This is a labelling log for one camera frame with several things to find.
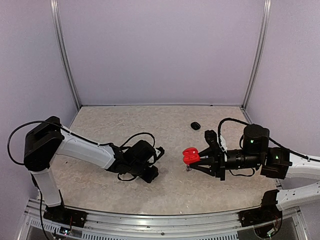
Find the right aluminium corner post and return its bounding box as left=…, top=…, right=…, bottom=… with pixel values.
left=242, top=0, right=272, bottom=111

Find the front aluminium rail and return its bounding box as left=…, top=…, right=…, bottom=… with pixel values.
left=18, top=197, right=308, bottom=240

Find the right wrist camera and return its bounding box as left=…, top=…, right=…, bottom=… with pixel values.
left=204, top=130, right=227, bottom=152

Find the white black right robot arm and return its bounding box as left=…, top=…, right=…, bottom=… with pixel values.
left=182, top=124, right=320, bottom=181

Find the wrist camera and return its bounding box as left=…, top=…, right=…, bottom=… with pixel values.
left=148, top=146, right=165, bottom=165
left=204, top=130, right=227, bottom=152

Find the red round case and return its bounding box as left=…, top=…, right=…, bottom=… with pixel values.
left=182, top=147, right=200, bottom=165

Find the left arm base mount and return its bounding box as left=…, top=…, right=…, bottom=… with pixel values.
left=43, top=205, right=88, bottom=228

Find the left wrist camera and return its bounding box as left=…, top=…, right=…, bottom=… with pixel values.
left=148, top=146, right=165, bottom=165

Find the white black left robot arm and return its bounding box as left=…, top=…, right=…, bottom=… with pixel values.
left=23, top=116, right=165, bottom=223

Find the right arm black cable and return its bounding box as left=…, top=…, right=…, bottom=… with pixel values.
left=217, top=117, right=320, bottom=162

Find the left aluminium corner post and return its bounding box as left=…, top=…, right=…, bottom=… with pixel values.
left=50, top=0, right=82, bottom=111

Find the aluminium corner post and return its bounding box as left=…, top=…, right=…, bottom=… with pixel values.
left=242, top=0, right=272, bottom=111
left=50, top=0, right=82, bottom=111

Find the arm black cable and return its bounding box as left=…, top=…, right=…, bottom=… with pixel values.
left=6, top=120, right=156, bottom=182
left=217, top=117, right=320, bottom=162

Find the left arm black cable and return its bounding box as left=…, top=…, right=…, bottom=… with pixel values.
left=6, top=120, right=156, bottom=182

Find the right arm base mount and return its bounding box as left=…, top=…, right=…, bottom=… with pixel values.
left=238, top=189, right=283, bottom=240

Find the black earbud charging case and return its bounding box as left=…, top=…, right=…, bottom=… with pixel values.
left=190, top=121, right=201, bottom=131

